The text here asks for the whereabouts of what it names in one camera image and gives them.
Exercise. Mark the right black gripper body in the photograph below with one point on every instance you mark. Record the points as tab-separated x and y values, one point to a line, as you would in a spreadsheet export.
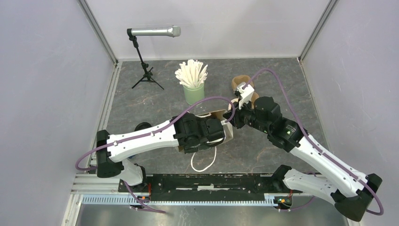
245	115

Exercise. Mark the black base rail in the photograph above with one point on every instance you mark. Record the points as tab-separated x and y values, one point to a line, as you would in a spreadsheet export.
210	187

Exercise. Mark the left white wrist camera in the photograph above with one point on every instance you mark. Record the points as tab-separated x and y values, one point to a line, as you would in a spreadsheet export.
227	127

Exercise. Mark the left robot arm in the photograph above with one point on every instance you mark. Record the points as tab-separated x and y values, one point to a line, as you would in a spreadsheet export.
115	149

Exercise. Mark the white paper straws bundle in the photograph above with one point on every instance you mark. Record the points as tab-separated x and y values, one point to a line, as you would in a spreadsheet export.
191	73

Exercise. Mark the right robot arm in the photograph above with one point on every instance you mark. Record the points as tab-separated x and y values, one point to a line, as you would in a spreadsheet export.
352	192

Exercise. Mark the silver microphone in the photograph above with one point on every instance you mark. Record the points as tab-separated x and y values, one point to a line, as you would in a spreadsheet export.
171	31

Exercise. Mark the stacked spare black lids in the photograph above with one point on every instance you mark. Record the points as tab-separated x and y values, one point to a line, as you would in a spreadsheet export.
142	125

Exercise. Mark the brown cardboard cup carrier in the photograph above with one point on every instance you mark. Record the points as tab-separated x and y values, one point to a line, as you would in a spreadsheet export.
236	81

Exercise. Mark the black tripod mic stand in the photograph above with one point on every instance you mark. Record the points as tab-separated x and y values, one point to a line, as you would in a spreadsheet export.
148	75

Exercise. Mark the stack of white paper cups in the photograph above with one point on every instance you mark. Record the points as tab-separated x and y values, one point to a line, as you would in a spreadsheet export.
234	101

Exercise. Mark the brown paper bag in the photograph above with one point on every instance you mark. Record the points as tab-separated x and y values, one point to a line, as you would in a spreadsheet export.
201	132

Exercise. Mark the green straw holder cup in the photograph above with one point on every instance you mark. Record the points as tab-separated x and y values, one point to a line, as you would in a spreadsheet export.
193	95

